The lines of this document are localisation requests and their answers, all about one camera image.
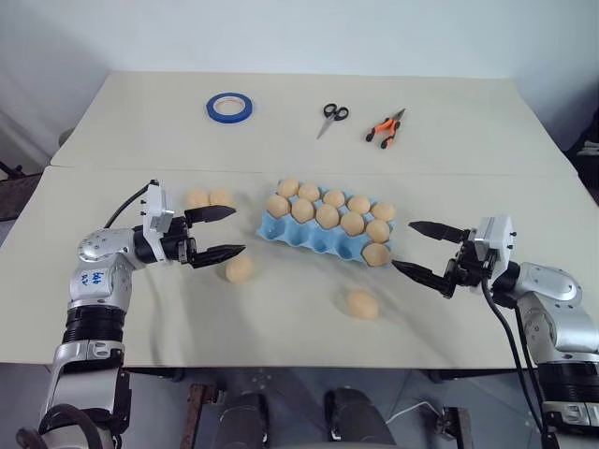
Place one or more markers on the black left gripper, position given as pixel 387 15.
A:
pixel 178 245

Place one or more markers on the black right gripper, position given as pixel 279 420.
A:
pixel 470 269

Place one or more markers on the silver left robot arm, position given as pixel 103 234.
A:
pixel 98 280

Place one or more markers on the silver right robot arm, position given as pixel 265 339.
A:
pixel 552 285

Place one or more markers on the blue egg tray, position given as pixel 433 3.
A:
pixel 299 234

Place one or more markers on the tan egg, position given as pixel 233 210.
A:
pixel 196 198
pixel 221 197
pixel 362 304
pixel 239 270
pixel 375 254
pixel 327 216
pixel 288 187
pixel 353 223
pixel 278 206
pixel 302 210
pixel 359 204
pixel 384 211
pixel 309 192
pixel 334 198
pixel 377 230

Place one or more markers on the blue tape roll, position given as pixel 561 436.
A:
pixel 215 113

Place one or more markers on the orange black pliers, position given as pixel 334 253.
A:
pixel 386 127

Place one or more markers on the dark rounded shape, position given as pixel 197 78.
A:
pixel 243 421
pixel 358 418

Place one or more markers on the dark chair base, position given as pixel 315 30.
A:
pixel 21 187

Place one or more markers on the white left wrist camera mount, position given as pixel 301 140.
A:
pixel 156 210

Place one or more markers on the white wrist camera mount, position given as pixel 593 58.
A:
pixel 156 210
pixel 496 238

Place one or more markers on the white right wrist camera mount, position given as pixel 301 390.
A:
pixel 496 238

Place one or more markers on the rusty brown metal frame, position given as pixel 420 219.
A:
pixel 202 411
pixel 456 428

